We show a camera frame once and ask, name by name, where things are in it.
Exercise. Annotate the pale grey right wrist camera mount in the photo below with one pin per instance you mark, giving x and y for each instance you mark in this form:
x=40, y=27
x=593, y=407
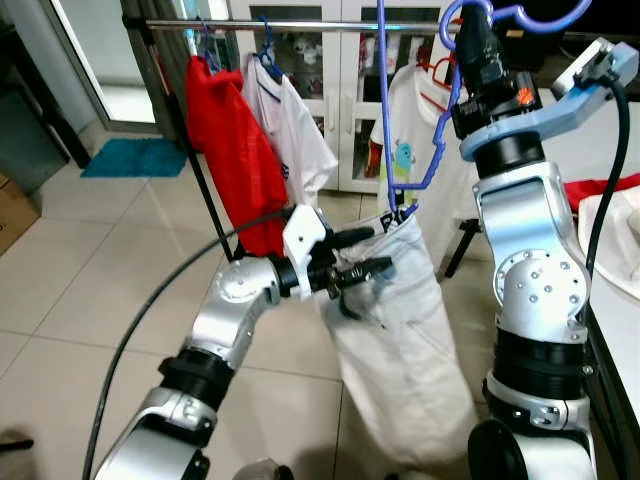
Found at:
x=560, y=115

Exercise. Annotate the teal floor mat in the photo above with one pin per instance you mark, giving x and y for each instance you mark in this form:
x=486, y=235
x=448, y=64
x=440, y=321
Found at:
x=135, y=158

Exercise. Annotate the white framed glass door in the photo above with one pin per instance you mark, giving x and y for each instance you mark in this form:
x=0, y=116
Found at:
x=100, y=50

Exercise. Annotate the purple plastic hanger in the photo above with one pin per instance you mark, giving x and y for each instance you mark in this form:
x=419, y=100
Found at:
x=383, y=100

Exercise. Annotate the off-white trousers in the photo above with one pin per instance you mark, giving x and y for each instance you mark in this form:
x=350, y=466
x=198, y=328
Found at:
x=400, y=350

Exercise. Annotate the black desk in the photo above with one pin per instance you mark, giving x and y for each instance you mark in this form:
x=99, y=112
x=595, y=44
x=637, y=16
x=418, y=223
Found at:
x=30, y=120

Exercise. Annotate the printed cardboard box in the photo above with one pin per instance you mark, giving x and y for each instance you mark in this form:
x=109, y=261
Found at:
x=12, y=215

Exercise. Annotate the red shirt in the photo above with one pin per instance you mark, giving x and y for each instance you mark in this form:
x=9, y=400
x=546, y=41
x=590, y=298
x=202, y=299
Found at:
x=235, y=150

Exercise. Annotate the blue plastic hanger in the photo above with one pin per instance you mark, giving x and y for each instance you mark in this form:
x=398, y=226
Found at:
x=268, y=55
x=205, y=45

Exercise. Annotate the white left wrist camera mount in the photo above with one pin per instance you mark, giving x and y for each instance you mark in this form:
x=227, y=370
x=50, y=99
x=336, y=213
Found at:
x=303, y=235

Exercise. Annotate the white shirt with blue collar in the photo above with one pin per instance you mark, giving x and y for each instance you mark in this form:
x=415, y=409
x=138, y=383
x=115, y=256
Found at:
x=295, y=130

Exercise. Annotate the dark grey curtain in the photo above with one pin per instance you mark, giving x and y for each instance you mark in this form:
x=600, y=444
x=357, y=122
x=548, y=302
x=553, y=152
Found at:
x=140, y=70

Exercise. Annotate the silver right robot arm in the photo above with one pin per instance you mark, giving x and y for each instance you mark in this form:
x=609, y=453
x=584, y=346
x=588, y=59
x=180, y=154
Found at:
x=530, y=230

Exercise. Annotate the red garment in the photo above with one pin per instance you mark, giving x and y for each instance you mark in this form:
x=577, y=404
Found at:
x=600, y=188

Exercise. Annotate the white glass door cabinet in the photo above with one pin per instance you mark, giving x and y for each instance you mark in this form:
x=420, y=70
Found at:
x=345, y=120

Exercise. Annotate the red plastic hanger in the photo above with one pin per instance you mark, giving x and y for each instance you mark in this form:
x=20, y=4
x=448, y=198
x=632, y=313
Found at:
x=440, y=75

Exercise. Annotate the white monster print T-shirt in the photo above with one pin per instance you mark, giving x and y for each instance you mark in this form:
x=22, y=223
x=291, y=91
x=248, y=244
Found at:
x=420, y=110

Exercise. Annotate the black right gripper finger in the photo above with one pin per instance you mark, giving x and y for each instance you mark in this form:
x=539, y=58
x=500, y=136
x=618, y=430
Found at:
x=468, y=18
x=485, y=50

